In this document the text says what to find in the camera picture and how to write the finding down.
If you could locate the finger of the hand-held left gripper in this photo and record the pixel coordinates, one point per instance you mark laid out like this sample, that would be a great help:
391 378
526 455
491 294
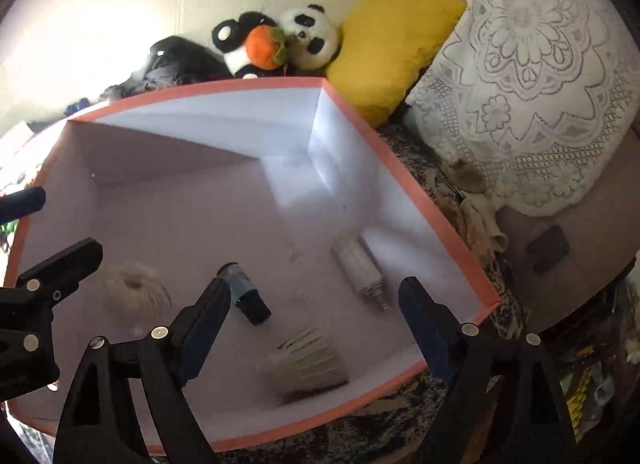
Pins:
65 261
22 204

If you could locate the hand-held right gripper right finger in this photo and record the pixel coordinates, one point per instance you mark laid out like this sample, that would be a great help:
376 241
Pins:
427 339

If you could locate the beige crumpled cloth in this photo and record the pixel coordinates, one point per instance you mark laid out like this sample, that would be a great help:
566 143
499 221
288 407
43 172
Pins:
480 224

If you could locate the dark blue small bottle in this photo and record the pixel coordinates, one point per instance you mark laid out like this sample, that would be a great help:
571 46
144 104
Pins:
247 296

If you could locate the blue cloth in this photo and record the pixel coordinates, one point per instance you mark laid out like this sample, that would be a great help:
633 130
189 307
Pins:
79 106

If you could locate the white fluffy ball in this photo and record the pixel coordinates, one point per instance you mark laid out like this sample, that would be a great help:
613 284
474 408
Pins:
132 288

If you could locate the white box with orange rim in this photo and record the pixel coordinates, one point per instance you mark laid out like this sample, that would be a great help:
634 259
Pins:
200 194

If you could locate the black phone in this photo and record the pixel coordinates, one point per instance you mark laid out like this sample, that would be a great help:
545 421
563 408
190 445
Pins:
549 251

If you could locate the white ribbed lamp bulb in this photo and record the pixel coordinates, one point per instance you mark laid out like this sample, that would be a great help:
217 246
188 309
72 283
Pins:
310 359

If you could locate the orange persimmon plush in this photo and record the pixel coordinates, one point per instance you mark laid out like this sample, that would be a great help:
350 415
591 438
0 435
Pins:
265 46

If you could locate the white lace pillow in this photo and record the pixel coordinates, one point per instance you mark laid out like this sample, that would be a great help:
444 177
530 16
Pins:
525 83

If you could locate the yellow pillow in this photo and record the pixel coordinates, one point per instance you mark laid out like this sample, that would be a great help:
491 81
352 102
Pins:
390 51

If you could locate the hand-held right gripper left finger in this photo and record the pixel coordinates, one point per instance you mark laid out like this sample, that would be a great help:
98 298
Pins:
197 339

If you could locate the panda plush toy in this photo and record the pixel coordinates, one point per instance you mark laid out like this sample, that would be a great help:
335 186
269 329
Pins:
312 33
232 46

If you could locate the black jacket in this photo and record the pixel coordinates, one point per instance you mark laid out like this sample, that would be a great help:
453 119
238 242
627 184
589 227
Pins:
185 66

